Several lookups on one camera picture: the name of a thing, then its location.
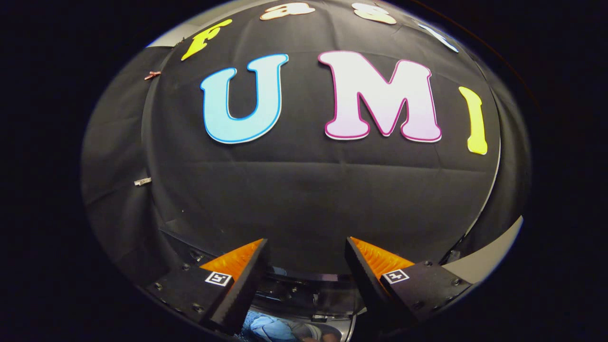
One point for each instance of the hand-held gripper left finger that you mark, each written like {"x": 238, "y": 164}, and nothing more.
{"x": 249, "y": 280}

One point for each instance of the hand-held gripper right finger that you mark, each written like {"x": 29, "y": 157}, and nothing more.
{"x": 363, "y": 280}

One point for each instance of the light blue garment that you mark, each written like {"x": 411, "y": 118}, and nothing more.
{"x": 270, "y": 328}

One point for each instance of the dark washing machine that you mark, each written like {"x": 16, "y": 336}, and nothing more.
{"x": 327, "y": 327}

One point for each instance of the black backdrop cloth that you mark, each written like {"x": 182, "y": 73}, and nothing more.
{"x": 294, "y": 199}

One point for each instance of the white clip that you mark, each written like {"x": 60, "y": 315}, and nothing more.
{"x": 142, "y": 181}

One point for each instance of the red clip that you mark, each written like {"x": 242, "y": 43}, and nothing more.
{"x": 152, "y": 74}

